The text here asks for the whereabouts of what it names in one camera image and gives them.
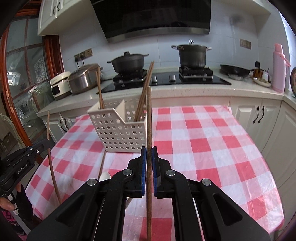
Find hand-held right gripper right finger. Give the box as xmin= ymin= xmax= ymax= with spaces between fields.
xmin=151 ymin=146 xmax=272 ymax=241

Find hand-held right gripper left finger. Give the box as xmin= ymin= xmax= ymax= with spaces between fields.
xmin=26 ymin=146 xmax=147 ymax=241

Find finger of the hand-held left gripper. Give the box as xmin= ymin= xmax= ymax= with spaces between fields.
xmin=28 ymin=139 xmax=55 ymax=161

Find white plastic utensil holder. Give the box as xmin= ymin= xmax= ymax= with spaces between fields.
xmin=87 ymin=100 xmax=148 ymax=153

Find white ceramic spoon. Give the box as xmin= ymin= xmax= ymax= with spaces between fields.
xmin=99 ymin=171 xmax=112 ymax=182

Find person's left hand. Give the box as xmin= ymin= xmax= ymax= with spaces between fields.
xmin=0 ymin=197 xmax=15 ymax=211

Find pink patterned pants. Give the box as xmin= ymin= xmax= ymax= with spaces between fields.
xmin=0 ymin=209 xmax=26 ymax=235

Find red white checked tablecloth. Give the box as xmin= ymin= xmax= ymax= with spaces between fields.
xmin=25 ymin=105 xmax=285 ymax=241

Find white electric cooker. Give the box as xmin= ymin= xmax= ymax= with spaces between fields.
xmin=50 ymin=71 xmax=72 ymax=100

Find black glass gas cooktop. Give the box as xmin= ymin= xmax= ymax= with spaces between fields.
xmin=99 ymin=67 xmax=232 ymax=93

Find silver rice cooker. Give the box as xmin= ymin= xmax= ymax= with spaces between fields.
xmin=67 ymin=63 xmax=104 ymax=95

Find white kitchen countertop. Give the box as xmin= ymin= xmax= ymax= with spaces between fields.
xmin=36 ymin=67 xmax=296 ymax=117

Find wooden framed glass door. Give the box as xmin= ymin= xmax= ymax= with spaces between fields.
xmin=0 ymin=17 xmax=65 ymax=153

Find black casserole pot with lid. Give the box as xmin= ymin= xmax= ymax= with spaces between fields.
xmin=107 ymin=51 xmax=149 ymax=74

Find tall black stock pot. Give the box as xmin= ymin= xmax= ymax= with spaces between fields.
xmin=171 ymin=39 xmax=212 ymax=69

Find black frying pan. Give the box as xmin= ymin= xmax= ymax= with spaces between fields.
xmin=219 ymin=64 xmax=251 ymax=77

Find small white plate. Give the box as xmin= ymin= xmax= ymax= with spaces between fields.
xmin=253 ymin=77 xmax=272 ymax=88

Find white upper cabinet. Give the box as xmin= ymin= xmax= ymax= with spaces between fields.
xmin=37 ymin=0 xmax=93 ymax=36
xmin=210 ymin=0 xmax=271 ymax=32

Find brown condiment bottle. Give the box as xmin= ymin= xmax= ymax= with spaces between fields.
xmin=253 ymin=61 xmax=262 ymax=79

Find black range hood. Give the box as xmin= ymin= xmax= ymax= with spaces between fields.
xmin=90 ymin=0 xmax=212 ymax=44

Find pink thermos flask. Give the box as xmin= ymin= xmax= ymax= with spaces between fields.
xmin=272 ymin=43 xmax=290 ymax=93

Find round metal pot lid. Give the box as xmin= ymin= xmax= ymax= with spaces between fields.
xmin=290 ymin=67 xmax=296 ymax=98

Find triple wall socket panel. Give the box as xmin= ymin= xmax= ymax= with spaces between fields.
xmin=74 ymin=48 xmax=93 ymax=61

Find small wall socket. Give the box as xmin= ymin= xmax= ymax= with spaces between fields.
xmin=239 ymin=38 xmax=252 ymax=49

